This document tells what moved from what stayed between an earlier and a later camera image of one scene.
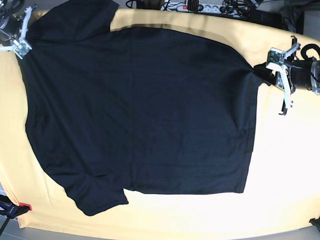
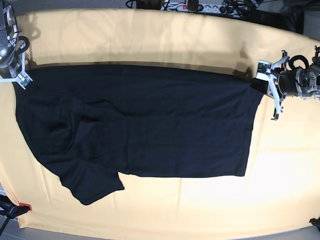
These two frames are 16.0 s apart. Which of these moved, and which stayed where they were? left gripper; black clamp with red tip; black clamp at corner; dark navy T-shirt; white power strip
Moved: left gripper; dark navy T-shirt
Stayed: black clamp at corner; black clamp with red tip; white power strip
